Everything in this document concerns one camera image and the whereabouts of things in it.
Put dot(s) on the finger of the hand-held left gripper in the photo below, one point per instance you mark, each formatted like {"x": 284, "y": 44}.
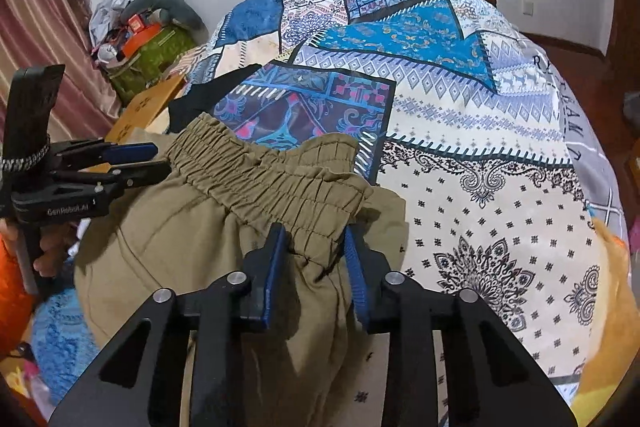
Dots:
{"x": 145, "y": 172}
{"x": 132, "y": 152}

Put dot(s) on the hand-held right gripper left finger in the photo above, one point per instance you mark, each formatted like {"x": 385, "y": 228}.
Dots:
{"x": 275, "y": 277}

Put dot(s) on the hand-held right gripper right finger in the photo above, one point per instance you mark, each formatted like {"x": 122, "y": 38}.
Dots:
{"x": 357, "y": 277}

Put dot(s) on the khaki pants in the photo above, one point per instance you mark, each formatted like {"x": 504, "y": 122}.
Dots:
{"x": 200, "y": 237}

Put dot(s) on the person's left forearm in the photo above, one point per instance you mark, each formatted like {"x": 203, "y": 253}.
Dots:
{"x": 15, "y": 297}

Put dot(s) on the person's left hand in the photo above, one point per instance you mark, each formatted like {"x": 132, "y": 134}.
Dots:
{"x": 50, "y": 252}

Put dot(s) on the black garment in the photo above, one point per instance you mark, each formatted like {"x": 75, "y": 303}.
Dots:
{"x": 195, "y": 107}

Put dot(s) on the green storage bag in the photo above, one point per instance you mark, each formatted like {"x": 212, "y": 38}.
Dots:
{"x": 150, "y": 57}

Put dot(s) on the orange box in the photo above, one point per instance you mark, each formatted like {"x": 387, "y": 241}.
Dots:
{"x": 142, "y": 39}

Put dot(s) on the striped cloth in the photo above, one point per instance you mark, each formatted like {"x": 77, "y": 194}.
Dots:
{"x": 197, "y": 57}

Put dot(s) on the small red box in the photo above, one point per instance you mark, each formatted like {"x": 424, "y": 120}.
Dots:
{"x": 136, "y": 23}

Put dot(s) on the pile of pale clothes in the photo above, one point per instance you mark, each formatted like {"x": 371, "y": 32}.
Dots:
{"x": 107, "y": 12}

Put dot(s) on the grey plush pillow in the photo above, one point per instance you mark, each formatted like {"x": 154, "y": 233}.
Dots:
{"x": 175, "y": 4}

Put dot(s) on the striped pink curtain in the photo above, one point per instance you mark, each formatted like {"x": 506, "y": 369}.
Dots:
{"x": 45, "y": 7}

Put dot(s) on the patchwork printed blanket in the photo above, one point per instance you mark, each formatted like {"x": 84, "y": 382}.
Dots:
{"x": 475, "y": 132}

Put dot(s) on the yellow blanket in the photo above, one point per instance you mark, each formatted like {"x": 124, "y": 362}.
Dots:
{"x": 610, "y": 307}

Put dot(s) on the grey printed bedsheet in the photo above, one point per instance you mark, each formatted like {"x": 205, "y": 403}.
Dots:
{"x": 595, "y": 167}

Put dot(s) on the white wall socket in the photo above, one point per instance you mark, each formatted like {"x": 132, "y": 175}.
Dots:
{"x": 526, "y": 6}

